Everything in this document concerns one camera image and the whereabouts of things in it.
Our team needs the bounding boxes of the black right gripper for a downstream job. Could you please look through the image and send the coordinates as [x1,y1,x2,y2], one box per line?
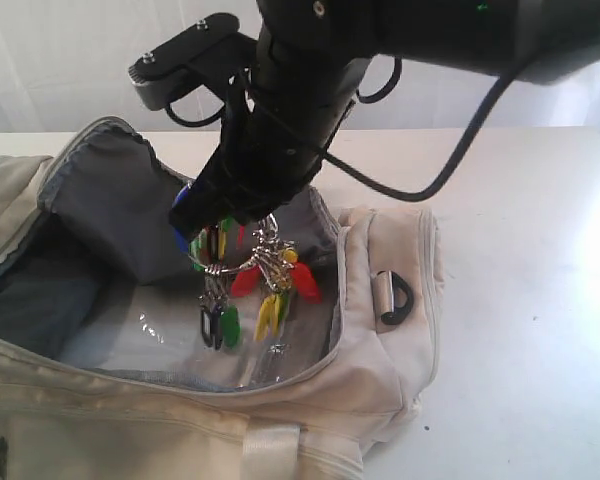
[169,59,370,238]

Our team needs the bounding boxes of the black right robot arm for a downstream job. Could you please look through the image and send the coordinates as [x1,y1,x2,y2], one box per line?
[169,1,600,239]

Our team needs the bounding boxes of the colourful key tag bunch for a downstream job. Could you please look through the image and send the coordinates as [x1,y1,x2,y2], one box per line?
[175,214,322,351]

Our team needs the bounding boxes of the clear plastic pouch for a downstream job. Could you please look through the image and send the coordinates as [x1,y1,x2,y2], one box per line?
[54,279,341,391]

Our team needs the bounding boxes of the beige fabric duffel bag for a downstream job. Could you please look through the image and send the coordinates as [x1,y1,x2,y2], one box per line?
[0,117,443,479]

